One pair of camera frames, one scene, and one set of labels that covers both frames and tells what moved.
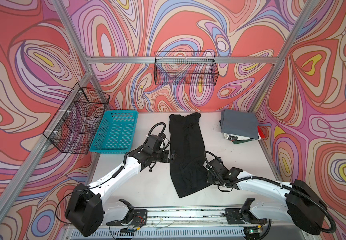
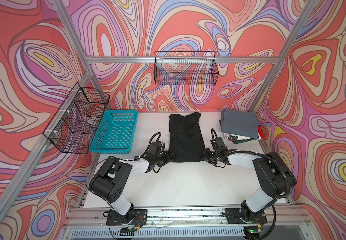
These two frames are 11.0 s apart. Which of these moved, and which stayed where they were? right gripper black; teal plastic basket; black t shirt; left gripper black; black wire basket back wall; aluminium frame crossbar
Moved: right gripper black; black t shirt
Stayed: black wire basket back wall; left gripper black; teal plastic basket; aluminium frame crossbar
